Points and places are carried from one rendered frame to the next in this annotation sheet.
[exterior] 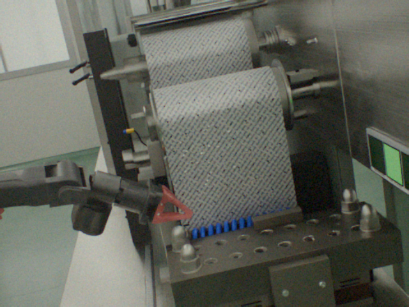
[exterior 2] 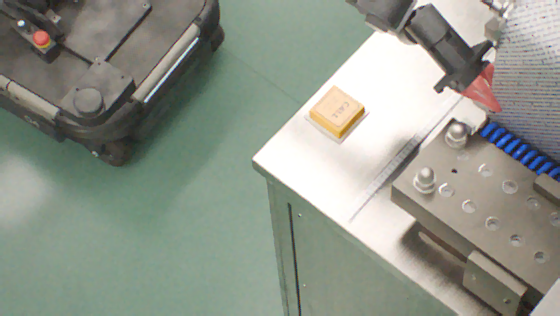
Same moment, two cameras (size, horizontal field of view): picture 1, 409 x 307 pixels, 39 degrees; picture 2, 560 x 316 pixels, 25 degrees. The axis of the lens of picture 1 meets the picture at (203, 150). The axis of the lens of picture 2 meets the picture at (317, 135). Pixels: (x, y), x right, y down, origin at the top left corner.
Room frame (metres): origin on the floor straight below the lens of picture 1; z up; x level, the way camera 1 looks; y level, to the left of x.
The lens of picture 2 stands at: (0.19, -0.46, 2.77)
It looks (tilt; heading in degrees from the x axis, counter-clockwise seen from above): 61 degrees down; 46
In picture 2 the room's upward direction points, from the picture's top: 3 degrees counter-clockwise
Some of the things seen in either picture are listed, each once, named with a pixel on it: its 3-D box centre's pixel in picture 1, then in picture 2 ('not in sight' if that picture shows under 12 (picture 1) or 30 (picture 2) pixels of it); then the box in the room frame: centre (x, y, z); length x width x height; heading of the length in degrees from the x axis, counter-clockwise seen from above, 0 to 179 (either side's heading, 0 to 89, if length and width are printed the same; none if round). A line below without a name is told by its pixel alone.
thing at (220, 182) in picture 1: (234, 185); (553, 130); (1.09, -0.05, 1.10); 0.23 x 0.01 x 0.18; 94
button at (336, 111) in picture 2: not in sight; (336, 111); (0.96, 0.30, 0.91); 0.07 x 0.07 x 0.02; 4
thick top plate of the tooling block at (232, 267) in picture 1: (278, 252); (523, 230); (0.97, -0.10, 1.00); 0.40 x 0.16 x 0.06; 94
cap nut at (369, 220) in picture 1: (369, 215); not in sight; (0.94, -0.26, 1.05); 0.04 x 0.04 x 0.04
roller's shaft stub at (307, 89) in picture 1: (300, 91); not in sight; (1.16, -0.22, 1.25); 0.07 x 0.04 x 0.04; 94
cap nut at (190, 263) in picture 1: (189, 256); (425, 176); (0.91, 0.06, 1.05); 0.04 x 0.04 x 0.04
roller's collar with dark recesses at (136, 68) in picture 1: (138, 69); not in sight; (1.39, 0.11, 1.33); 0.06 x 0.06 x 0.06; 4
